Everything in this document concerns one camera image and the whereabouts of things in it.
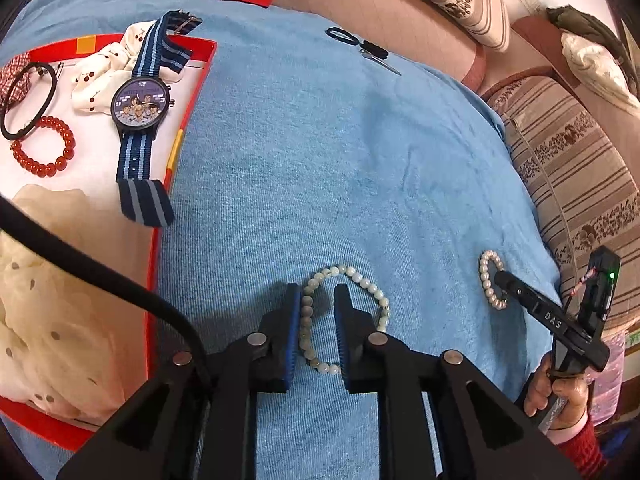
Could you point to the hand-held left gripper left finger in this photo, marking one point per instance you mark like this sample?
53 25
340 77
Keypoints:
294 340

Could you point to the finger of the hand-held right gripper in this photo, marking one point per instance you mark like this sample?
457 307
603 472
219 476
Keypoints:
530 302

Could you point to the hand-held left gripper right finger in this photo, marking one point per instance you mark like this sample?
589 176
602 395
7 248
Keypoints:
343 340

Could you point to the large cream sheer scrunchie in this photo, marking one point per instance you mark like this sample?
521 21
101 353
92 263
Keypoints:
60 335

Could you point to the red box with white inside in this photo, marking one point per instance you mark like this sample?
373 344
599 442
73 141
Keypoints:
95 165

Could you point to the person's right forearm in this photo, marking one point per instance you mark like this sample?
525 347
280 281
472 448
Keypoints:
580 445

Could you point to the person's right hand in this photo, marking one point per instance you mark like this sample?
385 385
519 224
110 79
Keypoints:
567 400

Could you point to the lilac patterned cloth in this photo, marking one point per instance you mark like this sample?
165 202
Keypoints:
612 385

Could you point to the brown striped floral cushion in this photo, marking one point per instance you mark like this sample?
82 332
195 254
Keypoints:
575 170

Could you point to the blue knit blanket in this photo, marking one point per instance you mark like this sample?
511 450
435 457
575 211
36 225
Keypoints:
325 160

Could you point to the white cloth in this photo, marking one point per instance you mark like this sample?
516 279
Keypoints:
595 65

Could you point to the grey cloth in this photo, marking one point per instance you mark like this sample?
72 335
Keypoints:
590 25

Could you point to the small black scissors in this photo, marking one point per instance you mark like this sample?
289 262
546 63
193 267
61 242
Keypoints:
375 50

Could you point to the black hair loop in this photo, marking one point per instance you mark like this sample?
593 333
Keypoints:
345 37

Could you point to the pink sheet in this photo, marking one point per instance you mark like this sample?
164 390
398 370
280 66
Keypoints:
390 25

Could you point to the white cherry print scrunchie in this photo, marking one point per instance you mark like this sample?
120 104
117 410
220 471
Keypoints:
100 67

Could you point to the red checkered scrunchie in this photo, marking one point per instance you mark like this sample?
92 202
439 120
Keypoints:
12 77

